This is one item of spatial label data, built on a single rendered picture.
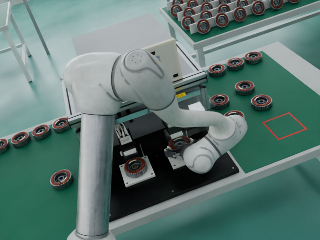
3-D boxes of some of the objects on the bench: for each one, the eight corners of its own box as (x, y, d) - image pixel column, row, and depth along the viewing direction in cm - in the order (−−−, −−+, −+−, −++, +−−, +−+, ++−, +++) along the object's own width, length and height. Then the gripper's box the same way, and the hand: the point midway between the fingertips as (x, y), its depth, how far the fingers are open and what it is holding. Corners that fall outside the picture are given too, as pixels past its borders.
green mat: (362, 128, 176) (362, 128, 176) (245, 173, 169) (245, 173, 169) (262, 50, 250) (262, 50, 250) (178, 80, 244) (178, 79, 243)
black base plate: (239, 172, 171) (239, 169, 169) (107, 223, 164) (106, 220, 162) (201, 117, 208) (200, 114, 206) (92, 157, 201) (91, 154, 199)
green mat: (104, 228, 162) (104, 228, 162) (-34, 282, 155) (-35, 281, 155) (79, 114, 236) (79, 114, 236) (-15, 147, 229) (-15, 147, 229)
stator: (225, 111, 207) (224, 106, 205) (206, 108, 213) (205, 103, 211) (232, 99, 214) (232, 94, 212) (215, 97, 220) (214, 92, 218)
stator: (151, 171, 178) (149, 166, 176) (130, 182, 176) (128, 176, 173) (142, 158, 187) (140, 153, 184) (122, 168, 184) (120, 163, 182)
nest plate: (202, 158, 179) (202, 156, 179) (173, 169, 178) (173, 167, 177) (191, 140, 191) (191, 138, 191) (164, 150, 190) (163, 148, 189)
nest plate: (155, 176, 177) (155, 174, 176) (125, 187, 175) (125, 185, 174) (147, 156, 189) (146, 155, 188) (119, 167, 187) (118, 165, 186)
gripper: (168, 170, 159) (159, 160, 181) (217, 151, 162) (203, 143, 184) (162, 154, 158) (155, 145, 180) (212, 135, 161) (199, 129, 183)
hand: (180, 145), depth 180 cm, fingers closed on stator, 11 cm apart
